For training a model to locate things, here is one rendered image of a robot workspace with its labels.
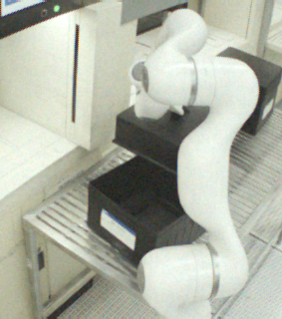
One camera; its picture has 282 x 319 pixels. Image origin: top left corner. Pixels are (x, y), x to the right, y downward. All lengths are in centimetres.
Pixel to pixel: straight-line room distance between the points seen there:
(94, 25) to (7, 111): 63
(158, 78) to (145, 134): 66
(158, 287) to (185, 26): 51
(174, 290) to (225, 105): 37
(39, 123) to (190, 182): 102
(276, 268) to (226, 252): 171
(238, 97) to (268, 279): 179
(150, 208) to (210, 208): 76
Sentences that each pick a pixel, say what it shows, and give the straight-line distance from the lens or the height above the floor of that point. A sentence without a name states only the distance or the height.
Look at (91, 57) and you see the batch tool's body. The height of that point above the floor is 123.
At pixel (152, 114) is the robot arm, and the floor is 122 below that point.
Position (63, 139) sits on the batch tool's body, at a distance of 182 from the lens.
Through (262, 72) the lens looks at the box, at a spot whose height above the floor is 101.
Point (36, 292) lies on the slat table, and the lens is 195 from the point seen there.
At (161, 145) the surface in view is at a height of 103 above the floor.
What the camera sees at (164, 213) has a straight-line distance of 170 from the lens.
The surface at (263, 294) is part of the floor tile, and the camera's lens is 258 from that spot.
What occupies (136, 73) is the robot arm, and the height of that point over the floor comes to 130.
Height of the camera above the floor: 192
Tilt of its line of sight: 42 degrees down
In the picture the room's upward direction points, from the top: 5 degrees clockwise
